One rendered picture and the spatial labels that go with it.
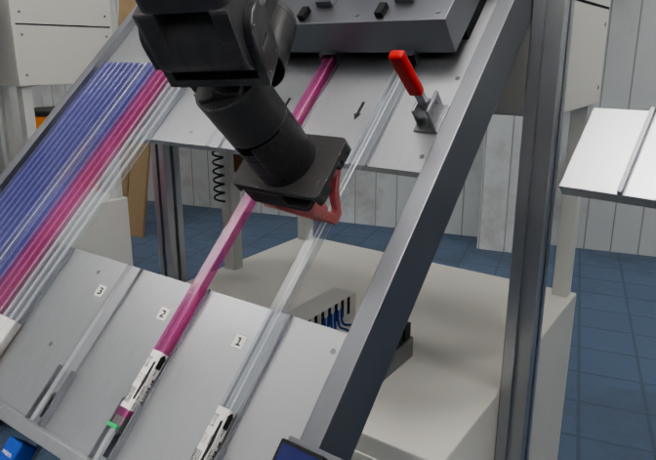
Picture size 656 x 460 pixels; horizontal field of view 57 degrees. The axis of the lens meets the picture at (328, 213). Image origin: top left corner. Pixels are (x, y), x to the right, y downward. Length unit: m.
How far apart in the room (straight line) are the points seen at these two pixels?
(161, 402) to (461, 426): 0.41
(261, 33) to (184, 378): 0.34
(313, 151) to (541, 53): 0.37
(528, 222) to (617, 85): 2.80
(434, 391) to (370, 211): 3.05
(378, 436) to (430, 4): 0.53
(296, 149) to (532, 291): 0.45
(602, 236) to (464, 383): 2.86
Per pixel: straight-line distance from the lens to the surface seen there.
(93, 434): 0.66
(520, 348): 0.89
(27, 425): 0.70
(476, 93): 0.66
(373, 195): 3.88
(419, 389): 0.92
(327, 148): 0.54
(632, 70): 3.61
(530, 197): 0.83
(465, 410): 0.88
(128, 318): 0.70
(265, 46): 0.44
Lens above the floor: 1.09
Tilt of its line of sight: 15 degrees down
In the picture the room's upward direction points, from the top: straight up
